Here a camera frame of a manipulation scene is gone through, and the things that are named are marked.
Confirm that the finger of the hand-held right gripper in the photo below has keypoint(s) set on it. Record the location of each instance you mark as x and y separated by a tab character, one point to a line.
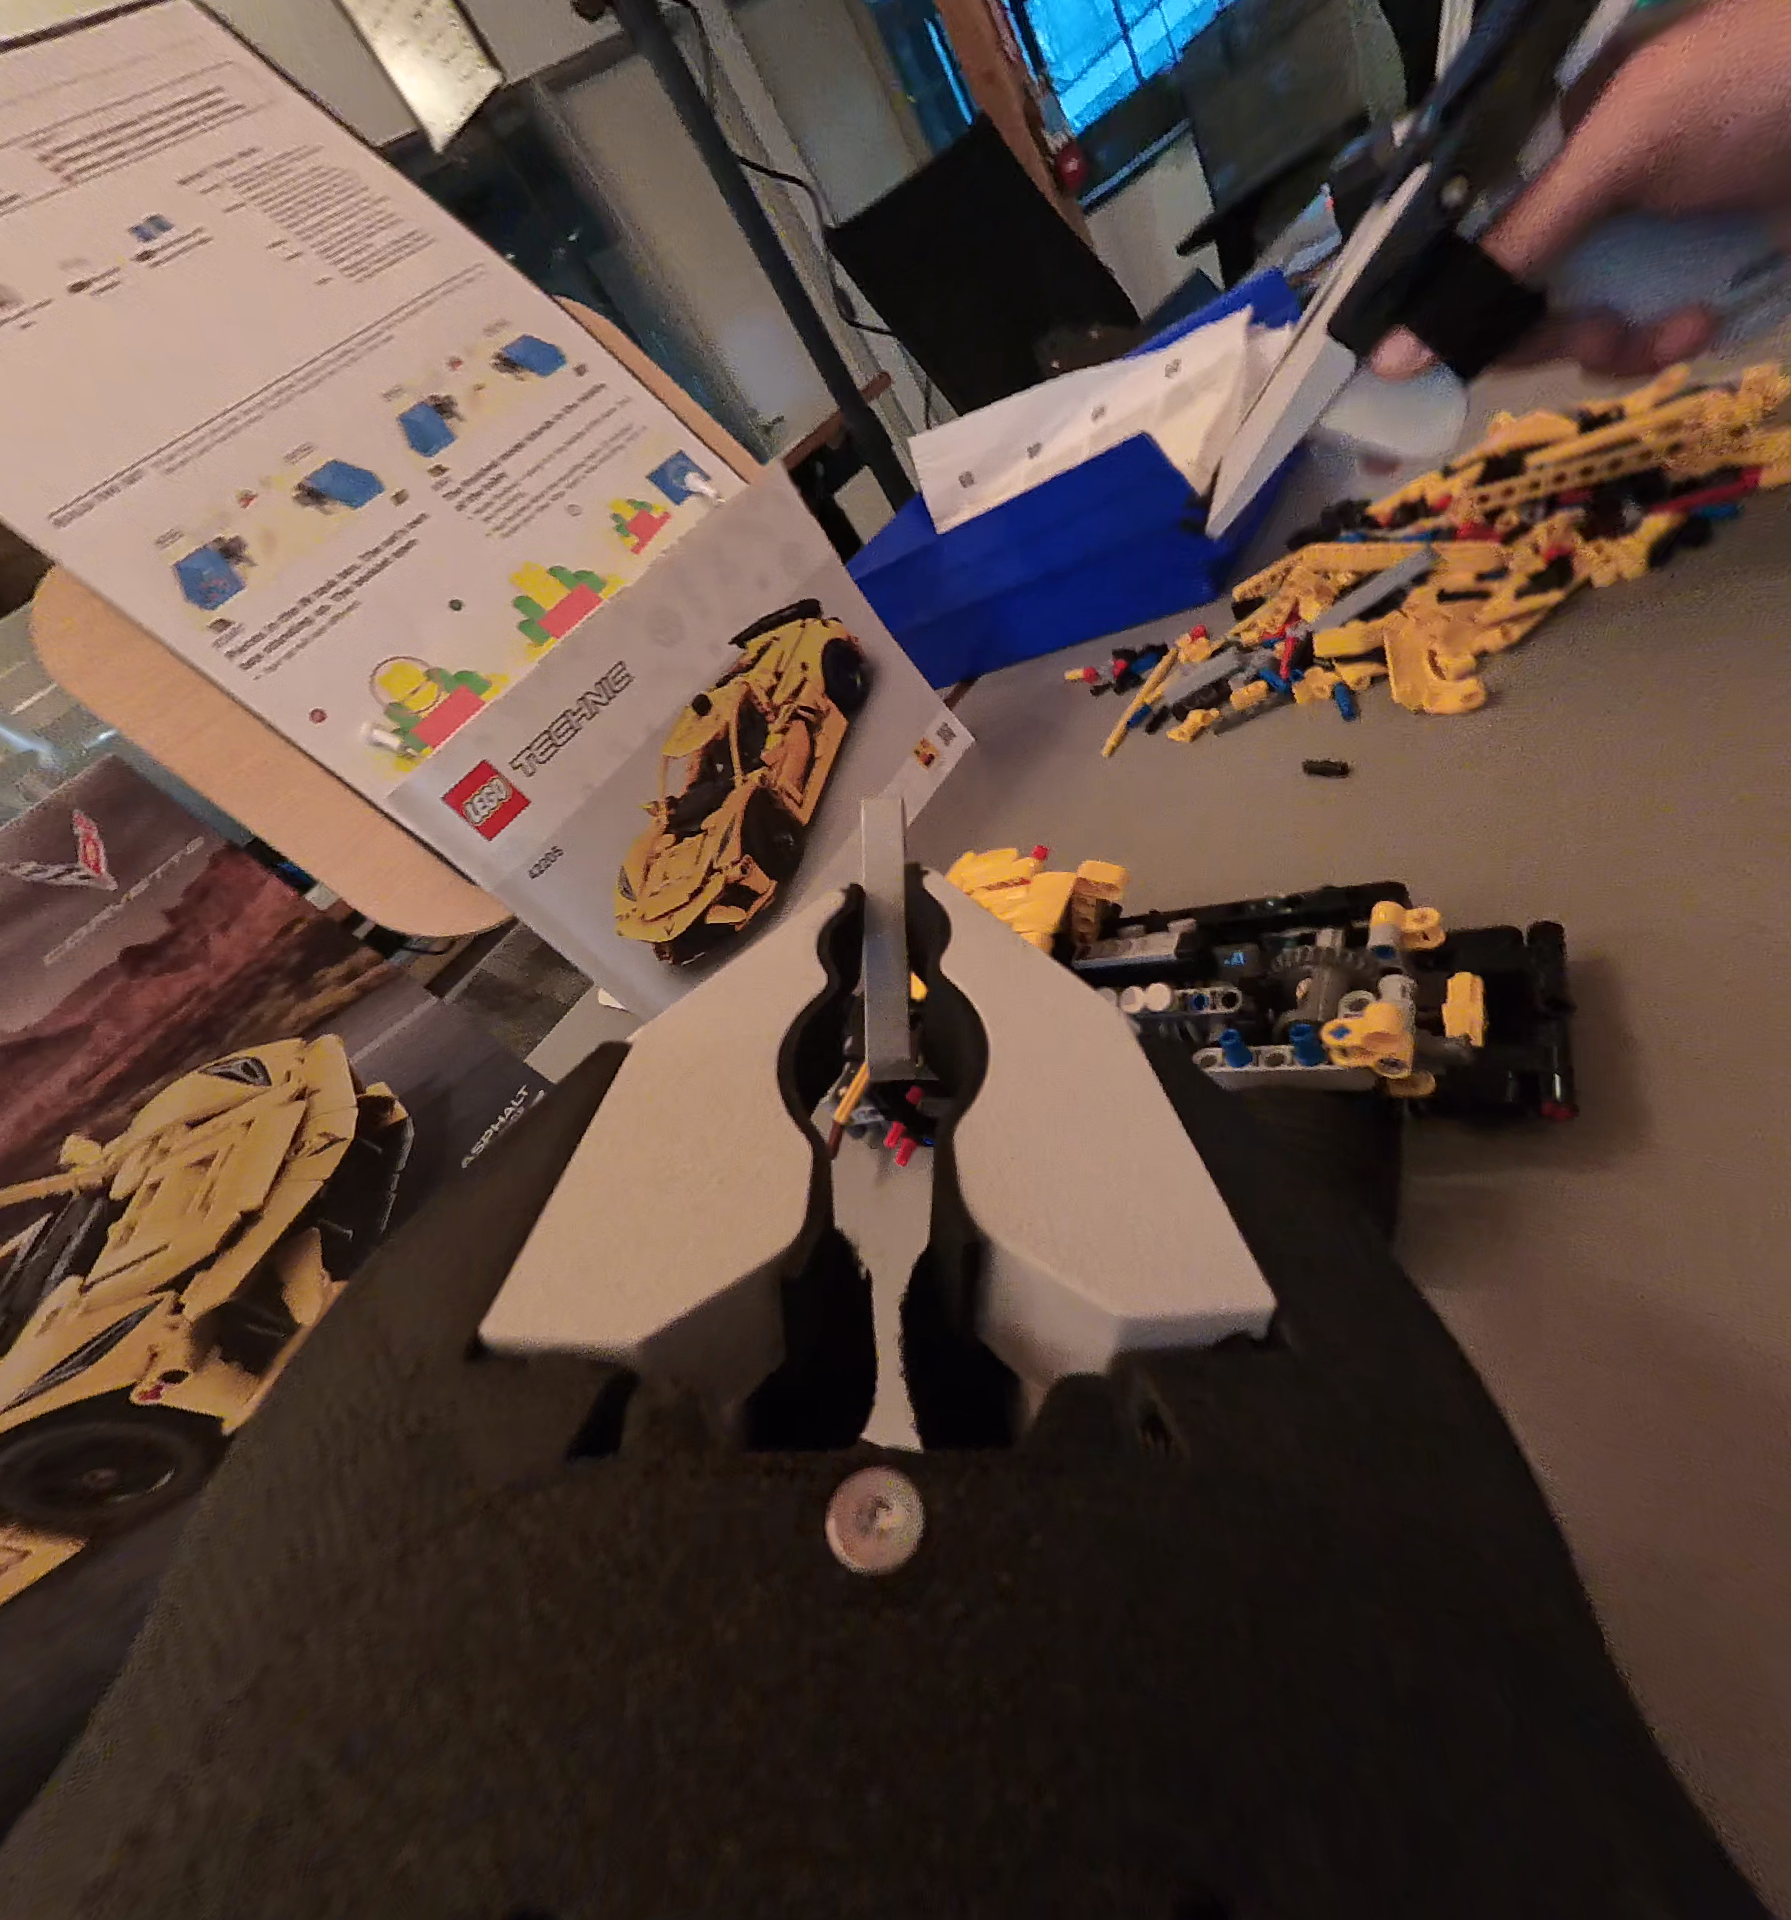
1285	390

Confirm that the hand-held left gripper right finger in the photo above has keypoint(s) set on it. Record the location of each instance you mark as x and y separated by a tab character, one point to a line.
1105	1185

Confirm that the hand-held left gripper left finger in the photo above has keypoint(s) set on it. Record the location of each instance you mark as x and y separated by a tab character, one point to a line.
655	1185

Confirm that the yellow black brick car chassis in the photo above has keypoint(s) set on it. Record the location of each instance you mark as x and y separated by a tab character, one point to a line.
1285	974

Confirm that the pile of small brick parts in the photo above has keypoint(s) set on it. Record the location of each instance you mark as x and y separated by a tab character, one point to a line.
1509	571

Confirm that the grey brick beam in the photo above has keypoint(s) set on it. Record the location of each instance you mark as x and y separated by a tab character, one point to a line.
887	960

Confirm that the grey desk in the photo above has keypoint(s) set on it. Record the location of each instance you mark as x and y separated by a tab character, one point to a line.
1585	1200

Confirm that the person's right hand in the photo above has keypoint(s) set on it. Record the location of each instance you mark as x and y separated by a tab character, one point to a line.
1705	121

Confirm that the blue plastic bin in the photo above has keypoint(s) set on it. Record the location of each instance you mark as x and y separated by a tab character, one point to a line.
1045	555

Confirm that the scattered small brick pins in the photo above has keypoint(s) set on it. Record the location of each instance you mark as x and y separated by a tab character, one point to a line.
1119	668

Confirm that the black monitor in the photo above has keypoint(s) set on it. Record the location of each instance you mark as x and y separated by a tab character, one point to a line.
969	271

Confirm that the dark printed car set box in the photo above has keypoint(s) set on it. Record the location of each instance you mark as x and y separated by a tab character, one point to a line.
159	974

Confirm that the round wooden board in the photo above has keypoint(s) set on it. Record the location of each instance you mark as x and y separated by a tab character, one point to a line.
233	751

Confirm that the white printed instruction sheet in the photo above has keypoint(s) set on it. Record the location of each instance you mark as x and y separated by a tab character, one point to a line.
233	374

